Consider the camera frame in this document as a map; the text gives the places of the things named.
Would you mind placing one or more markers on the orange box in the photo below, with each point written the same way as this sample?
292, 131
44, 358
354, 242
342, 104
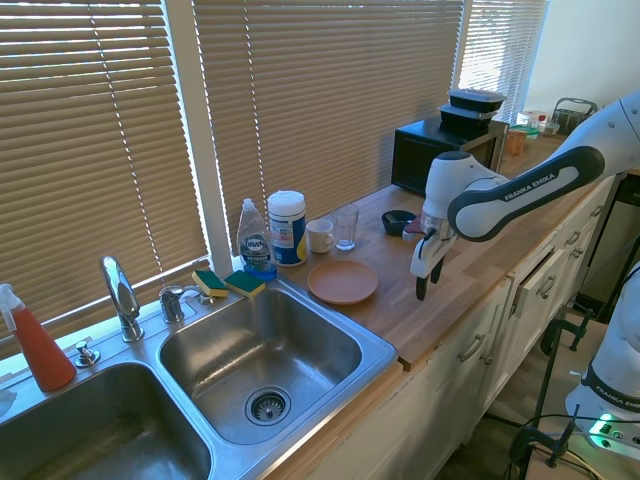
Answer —
516, 144

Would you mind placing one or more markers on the chrome faucet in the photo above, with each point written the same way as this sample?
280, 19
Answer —
120, 295

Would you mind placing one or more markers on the large black clamp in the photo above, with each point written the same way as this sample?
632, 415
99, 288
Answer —
545, 440

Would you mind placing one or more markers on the red spray bottle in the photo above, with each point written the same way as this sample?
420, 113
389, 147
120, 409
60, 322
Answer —
42, 350

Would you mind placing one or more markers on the white mug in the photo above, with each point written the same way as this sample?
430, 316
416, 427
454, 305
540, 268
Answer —
319, 237

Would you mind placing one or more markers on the dark blue bowl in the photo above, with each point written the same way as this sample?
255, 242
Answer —
395, 221

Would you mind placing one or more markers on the orange plate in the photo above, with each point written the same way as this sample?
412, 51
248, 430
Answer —
342, 281

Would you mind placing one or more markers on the yellow green sponge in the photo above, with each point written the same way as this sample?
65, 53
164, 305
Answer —
210, 282
245, 284

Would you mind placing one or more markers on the stainless steel double sink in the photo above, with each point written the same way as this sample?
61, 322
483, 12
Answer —
310, 345

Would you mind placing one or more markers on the small black food container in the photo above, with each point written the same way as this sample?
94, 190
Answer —
475, 99

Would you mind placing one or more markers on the clear dish soap bottle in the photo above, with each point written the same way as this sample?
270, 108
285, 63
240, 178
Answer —
256, 245

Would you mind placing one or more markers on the narrow tan window blind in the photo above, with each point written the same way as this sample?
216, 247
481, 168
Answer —
500, 50

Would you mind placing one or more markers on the white wipes canister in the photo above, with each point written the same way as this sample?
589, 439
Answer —
287, 230

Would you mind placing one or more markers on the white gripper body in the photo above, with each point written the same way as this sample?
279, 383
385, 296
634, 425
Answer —
429, 255

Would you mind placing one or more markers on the white box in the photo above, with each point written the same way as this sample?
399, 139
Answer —
532, 116

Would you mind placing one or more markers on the metal drain strainer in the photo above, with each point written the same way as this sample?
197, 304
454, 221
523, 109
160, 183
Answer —
267, 405

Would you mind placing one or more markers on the medium tan window blind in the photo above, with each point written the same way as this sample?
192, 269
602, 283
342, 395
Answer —
325, 100

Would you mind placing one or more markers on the white kitchen cabinets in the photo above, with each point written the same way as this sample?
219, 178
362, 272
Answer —
450, 400

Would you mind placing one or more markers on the clear drinking glass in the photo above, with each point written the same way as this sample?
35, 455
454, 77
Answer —
346, 227

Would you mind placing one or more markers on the chrome sink knob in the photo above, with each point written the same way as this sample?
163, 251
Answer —
87, 355

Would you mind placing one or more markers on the large black food container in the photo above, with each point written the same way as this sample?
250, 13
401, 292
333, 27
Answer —
465, 120

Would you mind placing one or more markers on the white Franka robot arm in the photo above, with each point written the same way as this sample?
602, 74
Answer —
525, 195

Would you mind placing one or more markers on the black microwave oven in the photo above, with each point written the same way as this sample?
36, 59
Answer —
412, 157

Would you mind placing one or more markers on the clear container green lid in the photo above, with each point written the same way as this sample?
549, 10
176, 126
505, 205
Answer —
527, 131

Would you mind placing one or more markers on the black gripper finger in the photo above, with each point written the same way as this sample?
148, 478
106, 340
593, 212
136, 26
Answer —
422, 289
437, 271

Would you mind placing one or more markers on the wide tan window blind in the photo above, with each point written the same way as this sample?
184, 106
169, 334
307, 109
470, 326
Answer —
90, 150

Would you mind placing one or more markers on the small black clamp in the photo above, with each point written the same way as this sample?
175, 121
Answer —
570, 327

